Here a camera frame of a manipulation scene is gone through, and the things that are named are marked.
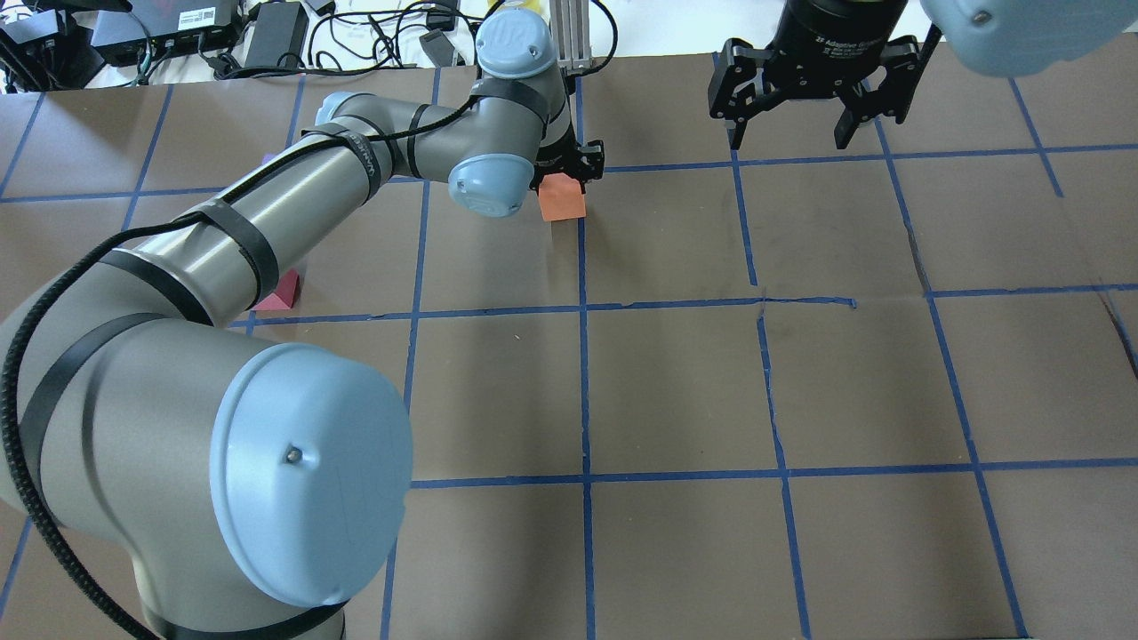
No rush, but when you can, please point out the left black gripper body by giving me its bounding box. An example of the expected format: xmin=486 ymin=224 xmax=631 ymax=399
xmin=533 ymin=124 xmax=587 ymax=179

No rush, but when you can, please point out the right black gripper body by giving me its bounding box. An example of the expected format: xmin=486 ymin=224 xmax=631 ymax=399
xmin=768 ymin=1 xmax=907 ymax=99

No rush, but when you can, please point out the orange foam cube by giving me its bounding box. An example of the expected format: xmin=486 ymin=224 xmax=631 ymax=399
xmin=536 ymin=172 xmax=587 ymax=222

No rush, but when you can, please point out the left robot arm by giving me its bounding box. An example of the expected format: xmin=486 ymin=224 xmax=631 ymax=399
xmin=3 ymin=5 xmax=582 ymax=639

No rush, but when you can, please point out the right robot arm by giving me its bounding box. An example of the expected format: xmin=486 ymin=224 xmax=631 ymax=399
xmin=707 ymin=1 xmax=1137 ymax=149

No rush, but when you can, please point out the black power adapter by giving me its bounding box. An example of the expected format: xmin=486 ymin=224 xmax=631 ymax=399
xmin=244 ymin=1 xmax=310 ymax=69

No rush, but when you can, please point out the pink foam cube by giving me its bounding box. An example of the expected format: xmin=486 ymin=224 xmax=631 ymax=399
xmin=251 ymin=268 xmax=300 ymax=312

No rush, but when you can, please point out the aluminium frame post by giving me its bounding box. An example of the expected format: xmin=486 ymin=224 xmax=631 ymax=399
xmin=549 ymin=0 xmax=593 ymax=76

